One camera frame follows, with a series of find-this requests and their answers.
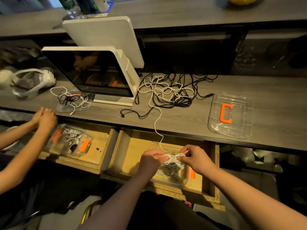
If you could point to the white customer display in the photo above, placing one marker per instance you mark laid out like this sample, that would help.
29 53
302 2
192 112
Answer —
103 40

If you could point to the person's right forearm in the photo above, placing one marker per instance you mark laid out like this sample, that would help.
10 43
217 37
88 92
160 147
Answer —
259 198

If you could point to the wooden drawer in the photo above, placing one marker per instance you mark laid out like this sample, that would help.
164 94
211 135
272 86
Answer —
105 151
124 155

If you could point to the another person's forearm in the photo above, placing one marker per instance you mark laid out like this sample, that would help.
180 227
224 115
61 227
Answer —
14 136
21 165

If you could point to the person's left forearm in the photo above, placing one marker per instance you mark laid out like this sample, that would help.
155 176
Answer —
117 203

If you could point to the person's left hand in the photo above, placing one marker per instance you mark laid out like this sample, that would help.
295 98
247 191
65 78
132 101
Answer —
151 164

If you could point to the black thermos bottle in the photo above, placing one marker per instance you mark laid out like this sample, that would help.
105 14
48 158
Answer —
86 3

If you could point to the clear plastic water bottle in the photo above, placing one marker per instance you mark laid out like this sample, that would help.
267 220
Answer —
71 6

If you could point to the white headset device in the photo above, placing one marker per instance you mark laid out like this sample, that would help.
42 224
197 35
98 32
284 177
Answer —
45 79

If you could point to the grey wooden bar counter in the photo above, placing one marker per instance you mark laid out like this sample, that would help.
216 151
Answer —
168 12

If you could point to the person's right hand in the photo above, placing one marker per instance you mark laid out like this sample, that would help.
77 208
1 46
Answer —
197 159

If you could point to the blue white notebook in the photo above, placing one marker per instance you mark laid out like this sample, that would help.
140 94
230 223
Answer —
108 9

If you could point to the pile of white containers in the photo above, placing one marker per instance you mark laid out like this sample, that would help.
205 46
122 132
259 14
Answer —
254 158

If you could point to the white touchscreen monitor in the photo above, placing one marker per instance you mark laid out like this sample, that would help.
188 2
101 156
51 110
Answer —
86 71

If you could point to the white paper coffee cup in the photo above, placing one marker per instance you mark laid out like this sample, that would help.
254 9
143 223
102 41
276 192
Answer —
100 2

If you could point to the yellow woven basket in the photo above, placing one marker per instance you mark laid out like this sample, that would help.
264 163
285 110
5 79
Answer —
243 0

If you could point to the clear container drawer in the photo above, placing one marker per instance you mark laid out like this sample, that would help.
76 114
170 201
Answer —
55 143
191 177

